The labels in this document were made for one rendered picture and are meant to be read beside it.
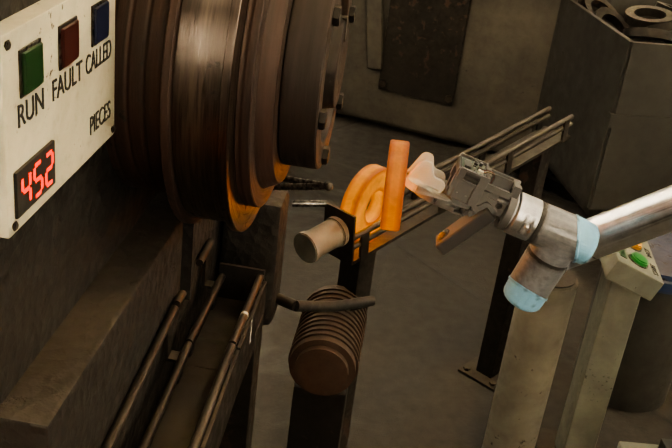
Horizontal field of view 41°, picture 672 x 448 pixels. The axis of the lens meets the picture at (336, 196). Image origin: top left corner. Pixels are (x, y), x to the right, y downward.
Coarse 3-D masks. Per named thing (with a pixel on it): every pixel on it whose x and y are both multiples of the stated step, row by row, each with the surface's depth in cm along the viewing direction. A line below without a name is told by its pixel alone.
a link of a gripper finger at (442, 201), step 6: (420, 186) 151; (420, 192) 152; (426, 192) 151; (432, 192) 151; (426, 198) 151; (432, 198) 151; (438, 198) 150; (444, 198) 151; (438, 204) 151; (444, 204) 151; (450, 204) 151; (450, 210) 151
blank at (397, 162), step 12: (396, 144) 151; (408, 144) 152; (396, 156) 149; (396, 168) 148; (396, 180) 147; (384, 192) 148; (396, 192) 147; (384, 204) 148; (396, 204) 148; (384, 216) 150; (396, 216) 149; (384, 228) 153; (396, 228) 152
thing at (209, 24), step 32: (192, 0) 95; (224, 0) 95; (192, 32) 95; (224, 32) 95; (192, 64) 96; (224, 64) 95; (192, 96) 97; (224, 96) 96; (192, 128) 99; (224, 128) 97; (192, 160) 102; (224, 160) 99; (192, 192) 106; (224, 192) 103
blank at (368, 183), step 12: (372, 168) 171; (384, 168) 172; (360, 180) 169; (372, 180) 169; (384, 180) 173; (348, 192) 168; (360, 192) 168; (372, 192) 171; (348, 204) 168; (360, 204) 168; (372, 204) 178; (360, 216) 170; (372, 216) 177; (360, 228) 172; (372, 240) 178
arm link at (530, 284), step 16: (528, 256) 156; (512, 272) 160; (528, 272) 156; (544, 272) 155; (560, 272) 155; (512, 288) 159; (528, 288) 157; (544, 288) 156; (512, 304) 160; (528, 304) 158
